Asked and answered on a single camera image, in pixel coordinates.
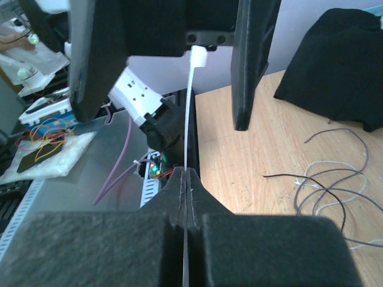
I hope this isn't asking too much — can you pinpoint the left circuit board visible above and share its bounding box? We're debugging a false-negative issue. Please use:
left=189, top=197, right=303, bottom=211
left=147, top=151, right=176, bottom=180

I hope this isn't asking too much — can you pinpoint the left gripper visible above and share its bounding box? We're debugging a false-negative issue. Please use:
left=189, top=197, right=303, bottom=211
left=69, top=0, right=281, bottom=131

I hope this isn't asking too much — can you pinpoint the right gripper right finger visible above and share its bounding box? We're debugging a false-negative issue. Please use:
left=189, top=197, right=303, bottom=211
left=185, top=169, right=362, bottom=286

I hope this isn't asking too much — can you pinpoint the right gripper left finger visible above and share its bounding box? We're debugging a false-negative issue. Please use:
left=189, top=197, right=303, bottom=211
left=0, top=166, right=187, bottom=287

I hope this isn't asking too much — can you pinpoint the white zip tie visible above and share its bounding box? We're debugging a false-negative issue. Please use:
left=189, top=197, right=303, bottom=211
left=181, top=45, right=209, bottom=287

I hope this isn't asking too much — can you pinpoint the white blue box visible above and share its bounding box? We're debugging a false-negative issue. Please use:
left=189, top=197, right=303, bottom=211
left=19, top=97, right=79, bottom=129

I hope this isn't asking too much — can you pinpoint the black cloth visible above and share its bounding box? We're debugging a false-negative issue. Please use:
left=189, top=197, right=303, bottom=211
left=274, top=8, right=382, bottom=132

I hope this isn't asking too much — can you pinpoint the clear plastic bag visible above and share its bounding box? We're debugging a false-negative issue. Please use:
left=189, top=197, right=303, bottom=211
left=1, top=132, right=96, bottom=184

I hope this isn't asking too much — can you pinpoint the white thin wire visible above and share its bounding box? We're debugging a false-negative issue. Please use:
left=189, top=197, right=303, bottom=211
left=294, top=160, right=383, bottom=251

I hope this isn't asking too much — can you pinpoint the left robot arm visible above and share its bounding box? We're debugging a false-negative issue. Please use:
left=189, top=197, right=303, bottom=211
left=19, top=1, right=281, bottom=163

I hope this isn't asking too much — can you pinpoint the light blue slotted cable duct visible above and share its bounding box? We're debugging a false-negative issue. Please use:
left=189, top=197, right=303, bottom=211
left=1, top=163, right=160, bottom=257

